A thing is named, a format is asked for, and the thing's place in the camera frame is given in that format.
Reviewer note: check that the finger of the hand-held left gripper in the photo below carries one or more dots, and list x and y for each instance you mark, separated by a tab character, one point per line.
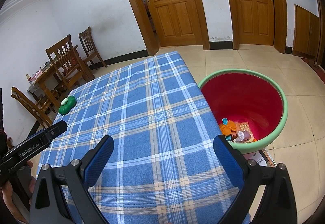
35	134
57	129

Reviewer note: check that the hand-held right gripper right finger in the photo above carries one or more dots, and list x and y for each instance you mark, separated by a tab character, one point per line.
228	163

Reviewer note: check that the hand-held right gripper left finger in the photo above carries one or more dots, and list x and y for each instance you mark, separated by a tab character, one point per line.
99	160

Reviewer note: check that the silver plastic wrapper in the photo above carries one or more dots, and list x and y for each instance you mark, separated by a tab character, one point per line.
244	135

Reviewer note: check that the orange carrot plush toy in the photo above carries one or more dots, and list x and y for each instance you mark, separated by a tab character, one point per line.
227	127

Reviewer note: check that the red basin with green rim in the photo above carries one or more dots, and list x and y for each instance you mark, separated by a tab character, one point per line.
241	99

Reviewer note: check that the person's left hand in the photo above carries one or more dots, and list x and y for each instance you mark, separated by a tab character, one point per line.
7	193

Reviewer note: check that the green clover-shaped container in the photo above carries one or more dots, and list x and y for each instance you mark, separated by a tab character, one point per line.
66	106

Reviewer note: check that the wooden dining chair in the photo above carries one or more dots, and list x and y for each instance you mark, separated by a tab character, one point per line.
28	104
87	43
64	61

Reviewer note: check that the wooden dining table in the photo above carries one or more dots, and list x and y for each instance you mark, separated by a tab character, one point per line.
42	78

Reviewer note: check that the small clear bottle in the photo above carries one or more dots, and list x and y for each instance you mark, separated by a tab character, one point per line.
27	78

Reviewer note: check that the pink packet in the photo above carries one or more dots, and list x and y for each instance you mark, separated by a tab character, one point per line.
38	74

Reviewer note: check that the blue plaid tablecloth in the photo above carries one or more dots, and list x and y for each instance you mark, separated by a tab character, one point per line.
152	112

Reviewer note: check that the closed wooden door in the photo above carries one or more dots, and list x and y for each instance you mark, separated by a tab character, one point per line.
251	10

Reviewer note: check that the dark metal door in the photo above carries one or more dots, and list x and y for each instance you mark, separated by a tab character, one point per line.
321	36

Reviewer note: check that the open wooden door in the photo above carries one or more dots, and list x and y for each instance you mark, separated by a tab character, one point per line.
172	10

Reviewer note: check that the wooden wall cabinet panel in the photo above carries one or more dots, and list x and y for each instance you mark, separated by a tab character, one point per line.
306	33

